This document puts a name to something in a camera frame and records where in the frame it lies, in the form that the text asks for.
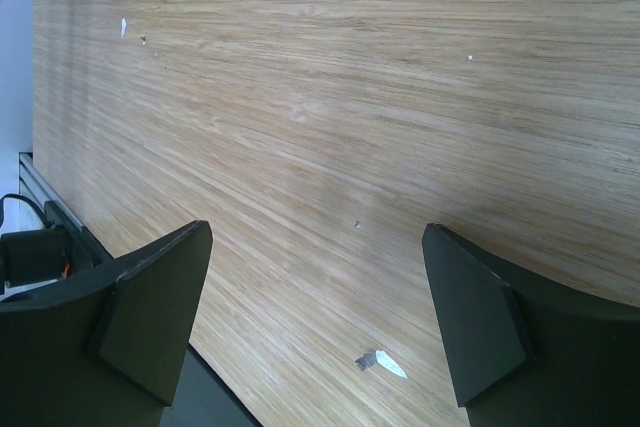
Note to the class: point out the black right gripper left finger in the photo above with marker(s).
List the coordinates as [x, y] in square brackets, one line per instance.
[105, 346]

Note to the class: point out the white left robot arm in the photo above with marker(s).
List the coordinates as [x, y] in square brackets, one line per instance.
[60, 248]

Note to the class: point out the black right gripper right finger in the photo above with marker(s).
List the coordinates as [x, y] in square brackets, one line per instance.
[524, 350]

